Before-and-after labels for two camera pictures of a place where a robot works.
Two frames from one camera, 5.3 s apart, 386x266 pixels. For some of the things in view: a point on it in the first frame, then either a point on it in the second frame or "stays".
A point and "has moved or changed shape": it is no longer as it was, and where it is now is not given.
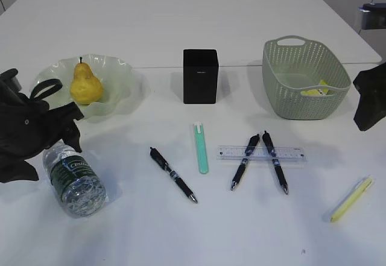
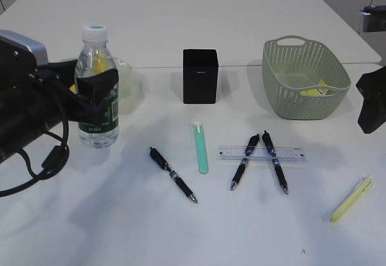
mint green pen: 201,152 stays
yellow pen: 350,199 stays
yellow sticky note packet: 316,91 stays
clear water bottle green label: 78,186 -> 96,56
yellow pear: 85,88 has moved or changed shape
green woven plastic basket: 304,79 stays
